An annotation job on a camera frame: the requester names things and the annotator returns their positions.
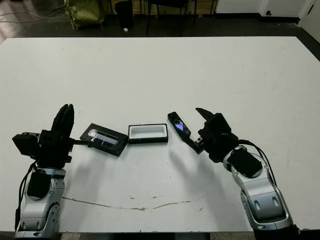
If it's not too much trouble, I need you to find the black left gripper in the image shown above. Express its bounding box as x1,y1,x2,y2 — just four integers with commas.
35,104,92,169

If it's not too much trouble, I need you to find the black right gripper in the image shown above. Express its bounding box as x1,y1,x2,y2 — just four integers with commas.
186,107,241,163

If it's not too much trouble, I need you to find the slim black camera with screen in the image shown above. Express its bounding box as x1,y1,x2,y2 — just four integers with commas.
167,111,193,141

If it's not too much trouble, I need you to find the black printed box lid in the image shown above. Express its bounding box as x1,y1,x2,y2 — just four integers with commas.
79,122,128,158

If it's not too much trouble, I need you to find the black box base white insert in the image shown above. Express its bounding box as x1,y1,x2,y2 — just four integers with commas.
127,122,169,145

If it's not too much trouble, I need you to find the olive green sack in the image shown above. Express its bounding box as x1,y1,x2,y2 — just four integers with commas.
63,0,105,31

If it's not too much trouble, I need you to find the black mesh folding chair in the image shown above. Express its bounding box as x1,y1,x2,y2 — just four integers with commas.
145,0,200,36

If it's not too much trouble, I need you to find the white door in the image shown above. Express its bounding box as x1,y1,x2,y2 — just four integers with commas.
299,0,320,43

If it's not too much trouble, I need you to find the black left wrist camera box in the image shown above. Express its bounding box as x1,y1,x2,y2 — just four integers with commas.
12,134,41,159

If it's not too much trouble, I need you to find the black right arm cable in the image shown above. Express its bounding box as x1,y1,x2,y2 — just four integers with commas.
237,139,279,188

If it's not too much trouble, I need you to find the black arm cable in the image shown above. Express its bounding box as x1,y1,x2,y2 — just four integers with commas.
14,162,38,232
237,139,279,188

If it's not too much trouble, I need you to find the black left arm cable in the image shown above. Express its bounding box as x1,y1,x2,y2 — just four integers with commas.
14,162,38,232

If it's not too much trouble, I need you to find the white floor cable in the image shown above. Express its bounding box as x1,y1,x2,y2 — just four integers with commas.
0,6,66,23

